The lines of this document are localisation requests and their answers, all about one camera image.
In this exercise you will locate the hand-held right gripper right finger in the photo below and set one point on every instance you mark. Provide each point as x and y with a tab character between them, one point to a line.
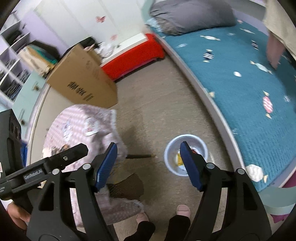
189	162

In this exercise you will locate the cream low cabinet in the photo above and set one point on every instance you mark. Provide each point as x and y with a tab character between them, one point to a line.
38	120

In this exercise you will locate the dark hanging coat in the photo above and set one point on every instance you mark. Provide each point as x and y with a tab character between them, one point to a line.
46	47

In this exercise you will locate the blue plastic bag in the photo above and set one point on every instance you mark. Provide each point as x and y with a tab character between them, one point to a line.
24	153

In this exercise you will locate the green hanging garment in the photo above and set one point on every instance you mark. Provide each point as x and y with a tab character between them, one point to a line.
49	60

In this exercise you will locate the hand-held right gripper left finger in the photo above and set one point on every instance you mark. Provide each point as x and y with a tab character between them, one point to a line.
106	166

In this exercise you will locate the black cloth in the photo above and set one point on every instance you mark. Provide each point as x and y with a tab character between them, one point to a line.
87	41

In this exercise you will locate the purple white shelf cabinet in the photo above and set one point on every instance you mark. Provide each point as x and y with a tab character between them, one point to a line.
13	46

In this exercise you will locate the grey folded clothes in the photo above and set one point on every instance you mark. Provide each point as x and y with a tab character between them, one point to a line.
12	78

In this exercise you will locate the white plastic bag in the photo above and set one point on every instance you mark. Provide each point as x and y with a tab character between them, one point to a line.
106	49

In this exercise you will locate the dark stick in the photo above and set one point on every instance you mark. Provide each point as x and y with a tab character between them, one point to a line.
141	156

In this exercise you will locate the cream hanging sweater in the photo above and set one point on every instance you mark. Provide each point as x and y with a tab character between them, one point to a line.
281	23

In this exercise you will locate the person's pink slipper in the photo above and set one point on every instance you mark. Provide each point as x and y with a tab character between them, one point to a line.
142	217
183	210

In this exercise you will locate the teal candy print bed sheet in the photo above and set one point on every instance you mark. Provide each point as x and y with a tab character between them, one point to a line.
231	69

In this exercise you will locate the grey duvet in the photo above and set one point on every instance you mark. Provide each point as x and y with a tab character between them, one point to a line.
192	14

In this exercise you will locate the white board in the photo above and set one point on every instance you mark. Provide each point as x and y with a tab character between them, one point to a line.
129	44

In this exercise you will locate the pink checked tablecloth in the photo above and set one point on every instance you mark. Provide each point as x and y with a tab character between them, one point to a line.
76	125

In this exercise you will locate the light blue plastic bucket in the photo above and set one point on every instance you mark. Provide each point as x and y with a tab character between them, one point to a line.
171	153

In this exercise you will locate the person's right leg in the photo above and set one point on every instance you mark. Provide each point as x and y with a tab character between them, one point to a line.
179	228

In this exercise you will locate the person's left hand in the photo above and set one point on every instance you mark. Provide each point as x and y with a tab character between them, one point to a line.
18	215

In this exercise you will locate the yellow snack packet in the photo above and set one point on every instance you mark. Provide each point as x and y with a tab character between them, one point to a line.
178	160

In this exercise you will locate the cream hanging jacket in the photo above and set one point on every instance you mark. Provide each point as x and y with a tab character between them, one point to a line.
30	56

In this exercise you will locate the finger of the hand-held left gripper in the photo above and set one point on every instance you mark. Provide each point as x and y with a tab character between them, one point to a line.
71	153

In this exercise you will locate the person's left pink slipper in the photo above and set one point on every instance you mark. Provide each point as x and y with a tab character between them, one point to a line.
142	217

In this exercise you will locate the red covered bench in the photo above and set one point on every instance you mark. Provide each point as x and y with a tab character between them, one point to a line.
138	56

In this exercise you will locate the red packet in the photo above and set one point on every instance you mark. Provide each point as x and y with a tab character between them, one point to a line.
193	151

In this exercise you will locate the light blue pillow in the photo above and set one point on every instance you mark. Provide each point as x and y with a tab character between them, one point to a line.
155	24

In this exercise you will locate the person's right pink slipper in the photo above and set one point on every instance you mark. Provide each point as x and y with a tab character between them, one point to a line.
183	210

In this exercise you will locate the brown corrugated cardboard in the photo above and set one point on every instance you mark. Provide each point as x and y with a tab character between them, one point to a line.
127	187

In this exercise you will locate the pink brown butterfly wall sticker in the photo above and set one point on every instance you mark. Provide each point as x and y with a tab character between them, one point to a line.
100	19

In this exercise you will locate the large cardboard box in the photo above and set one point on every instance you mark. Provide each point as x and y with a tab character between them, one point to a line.
83	78

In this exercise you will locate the teal bunk bed frame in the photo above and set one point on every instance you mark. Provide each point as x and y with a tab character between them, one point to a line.
277	199

